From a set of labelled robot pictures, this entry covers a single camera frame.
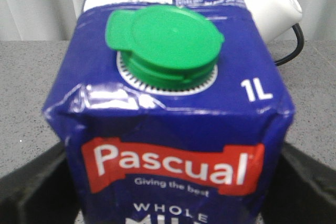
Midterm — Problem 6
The white blue milk carton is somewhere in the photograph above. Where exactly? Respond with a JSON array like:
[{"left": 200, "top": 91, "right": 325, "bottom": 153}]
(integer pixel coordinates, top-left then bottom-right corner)
[{"left": 43, "top": 0, "right": 295, "bottom": 223}]

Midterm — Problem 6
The white mug black handle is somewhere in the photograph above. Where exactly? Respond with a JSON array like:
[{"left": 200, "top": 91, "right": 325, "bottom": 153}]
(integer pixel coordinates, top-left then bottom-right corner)
[{"left": 244, "top": 0, "right": 305, "bottom": 66}]

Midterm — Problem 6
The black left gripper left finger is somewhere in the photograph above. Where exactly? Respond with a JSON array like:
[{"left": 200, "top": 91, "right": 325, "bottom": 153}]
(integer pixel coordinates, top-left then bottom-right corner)
[{"left": 1, "top": 143, "right": 80, "bottom": 223}]

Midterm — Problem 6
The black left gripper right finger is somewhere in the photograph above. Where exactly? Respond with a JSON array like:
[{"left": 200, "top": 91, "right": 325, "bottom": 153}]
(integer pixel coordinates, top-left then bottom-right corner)
[{"left": 261, "top": 143, "right": 335, "bottom": 223}]

